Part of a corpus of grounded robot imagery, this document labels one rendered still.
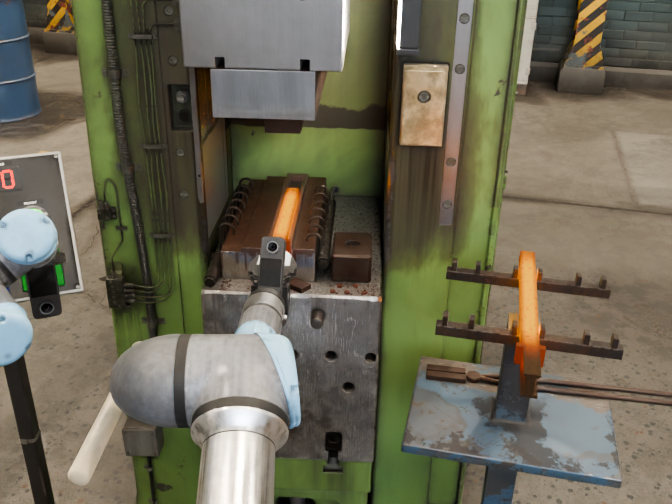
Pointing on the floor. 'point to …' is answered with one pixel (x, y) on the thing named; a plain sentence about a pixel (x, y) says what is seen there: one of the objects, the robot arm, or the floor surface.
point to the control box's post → (23, 404)
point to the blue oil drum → (16, 66)
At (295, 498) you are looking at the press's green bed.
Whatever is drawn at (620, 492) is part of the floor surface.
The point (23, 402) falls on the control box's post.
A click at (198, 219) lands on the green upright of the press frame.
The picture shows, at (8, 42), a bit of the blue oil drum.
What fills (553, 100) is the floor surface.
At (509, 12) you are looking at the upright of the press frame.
